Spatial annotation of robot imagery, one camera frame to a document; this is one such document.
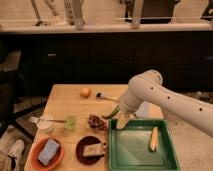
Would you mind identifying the black-headed wooden brush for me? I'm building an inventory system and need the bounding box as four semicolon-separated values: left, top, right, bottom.
96;92;118;101

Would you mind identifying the green plastic tray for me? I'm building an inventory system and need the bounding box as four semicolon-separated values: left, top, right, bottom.
108;119;180;171

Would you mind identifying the grey folded cloth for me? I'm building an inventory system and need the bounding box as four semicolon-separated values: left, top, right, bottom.
135;101;149;118

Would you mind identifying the beige block on plate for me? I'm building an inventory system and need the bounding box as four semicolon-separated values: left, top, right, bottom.
83;143;103;157

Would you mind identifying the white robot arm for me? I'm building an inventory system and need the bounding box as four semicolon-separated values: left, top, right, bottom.
118;70;213;137

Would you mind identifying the dark brown plate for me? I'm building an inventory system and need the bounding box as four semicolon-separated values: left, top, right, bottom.
75;136;106;165

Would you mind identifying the dark grape bunch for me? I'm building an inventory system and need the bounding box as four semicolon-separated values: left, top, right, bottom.
88;115;107;131

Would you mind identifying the black office chair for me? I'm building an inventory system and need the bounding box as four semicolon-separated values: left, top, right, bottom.
0;50;46;140

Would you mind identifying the small orange fruit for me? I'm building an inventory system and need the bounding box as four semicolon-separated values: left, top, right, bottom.
80;87;91;98

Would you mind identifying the silver fork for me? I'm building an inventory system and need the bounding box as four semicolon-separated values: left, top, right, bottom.
29;117;66;123

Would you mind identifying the orange bowl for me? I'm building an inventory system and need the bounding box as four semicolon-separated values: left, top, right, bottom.
30;138;64;171

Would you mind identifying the blue grey sponge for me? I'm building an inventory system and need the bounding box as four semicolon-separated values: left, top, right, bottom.
38;139;60;166

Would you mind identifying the green small cup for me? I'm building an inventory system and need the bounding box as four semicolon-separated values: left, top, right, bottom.
64;115;76;131

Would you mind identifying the white small bowl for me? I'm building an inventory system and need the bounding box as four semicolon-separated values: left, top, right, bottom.
36;114;54;133

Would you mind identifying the green chili pepper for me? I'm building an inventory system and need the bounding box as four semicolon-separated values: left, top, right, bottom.
101;105;120;119

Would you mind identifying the white sneaker shoe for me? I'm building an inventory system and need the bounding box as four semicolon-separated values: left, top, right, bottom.
9;139;25;171

